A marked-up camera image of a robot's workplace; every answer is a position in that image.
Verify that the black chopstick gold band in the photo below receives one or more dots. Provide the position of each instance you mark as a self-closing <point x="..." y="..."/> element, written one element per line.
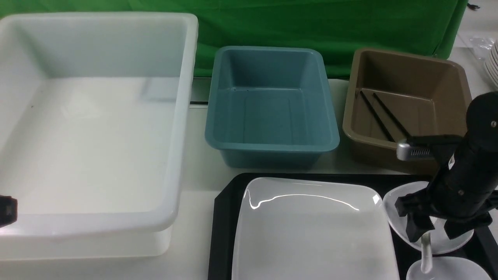
<point x="378" y="120"/>

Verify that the teal plastic bin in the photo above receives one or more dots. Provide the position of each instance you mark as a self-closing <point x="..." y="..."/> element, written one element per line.
<point x="270" y="107"/>

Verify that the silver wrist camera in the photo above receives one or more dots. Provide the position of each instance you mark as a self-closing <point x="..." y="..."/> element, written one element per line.
<point x="417" y="148"/>

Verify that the brown plastic bin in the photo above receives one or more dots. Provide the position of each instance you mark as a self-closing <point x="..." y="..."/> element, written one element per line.
<point x="428" y="96"/>

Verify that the white ceramic soup spoon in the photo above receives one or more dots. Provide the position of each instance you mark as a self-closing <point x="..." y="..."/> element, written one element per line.
<point x="426" y="253"/>

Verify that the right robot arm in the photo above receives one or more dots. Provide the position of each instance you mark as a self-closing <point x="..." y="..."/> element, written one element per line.
<point x="481" y="118"/>

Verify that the white rectangular rice plate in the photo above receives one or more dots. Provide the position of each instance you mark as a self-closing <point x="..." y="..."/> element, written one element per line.
<point x="292" y="229"/>

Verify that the green backdrop cloth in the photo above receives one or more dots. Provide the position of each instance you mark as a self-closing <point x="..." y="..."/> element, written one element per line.
<point x="334" y="28"/>

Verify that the clear plastic wrap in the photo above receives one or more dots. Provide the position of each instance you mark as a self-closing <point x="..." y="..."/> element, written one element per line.
<point x="481" y="46"/>

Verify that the stack of white plates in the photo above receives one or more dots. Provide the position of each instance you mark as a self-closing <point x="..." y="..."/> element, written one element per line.
<point x="491" y="64"/>

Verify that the large white plastic tub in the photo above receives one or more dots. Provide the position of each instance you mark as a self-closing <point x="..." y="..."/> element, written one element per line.
<point x="94" y="109"/>

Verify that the white bowl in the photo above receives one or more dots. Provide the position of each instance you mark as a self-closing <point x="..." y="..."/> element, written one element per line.
<point x="440" y="242"/>
<point x="446" y="268"/>

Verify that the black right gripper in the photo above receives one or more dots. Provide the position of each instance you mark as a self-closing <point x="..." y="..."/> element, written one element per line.
<point x="462" y="192"/>

